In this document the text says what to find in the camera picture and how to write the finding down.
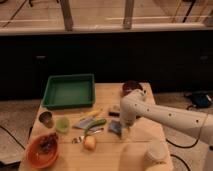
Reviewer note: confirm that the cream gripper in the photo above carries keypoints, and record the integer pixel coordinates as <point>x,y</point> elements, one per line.
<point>125,133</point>

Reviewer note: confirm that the blue sponge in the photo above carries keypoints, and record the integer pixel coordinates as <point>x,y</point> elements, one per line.
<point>115,127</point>

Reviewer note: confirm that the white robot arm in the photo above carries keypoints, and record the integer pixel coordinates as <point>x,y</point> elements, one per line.
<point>198,125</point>

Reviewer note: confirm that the green plastic tray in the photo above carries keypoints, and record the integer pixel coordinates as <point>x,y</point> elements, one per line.
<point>69,91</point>

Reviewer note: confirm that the green cucumber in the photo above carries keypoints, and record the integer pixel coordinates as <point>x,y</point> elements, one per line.
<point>95,123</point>

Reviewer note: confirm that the yellow apple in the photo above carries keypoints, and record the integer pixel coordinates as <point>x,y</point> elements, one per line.
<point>89,143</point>

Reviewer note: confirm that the grey cloth piece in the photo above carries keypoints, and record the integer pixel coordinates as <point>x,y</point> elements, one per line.
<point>83,123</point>

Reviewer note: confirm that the dark red bowl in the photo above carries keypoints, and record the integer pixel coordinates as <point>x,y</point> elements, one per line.
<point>129,86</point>

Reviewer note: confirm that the metal peeler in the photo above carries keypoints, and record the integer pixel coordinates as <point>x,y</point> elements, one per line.
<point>81,138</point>

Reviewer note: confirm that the light green cup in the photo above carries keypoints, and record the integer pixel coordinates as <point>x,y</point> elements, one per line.
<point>62,125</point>

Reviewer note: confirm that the metal cup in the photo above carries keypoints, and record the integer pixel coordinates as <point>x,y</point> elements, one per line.
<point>46,119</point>

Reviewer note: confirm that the blue device on floor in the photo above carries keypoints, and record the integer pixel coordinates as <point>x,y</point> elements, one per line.
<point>200,99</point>

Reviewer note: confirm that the orange bowl with food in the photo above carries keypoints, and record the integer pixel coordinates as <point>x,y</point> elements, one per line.
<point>43,151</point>

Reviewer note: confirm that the yellow handled tool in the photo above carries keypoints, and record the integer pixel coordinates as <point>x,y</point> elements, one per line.
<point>91,114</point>

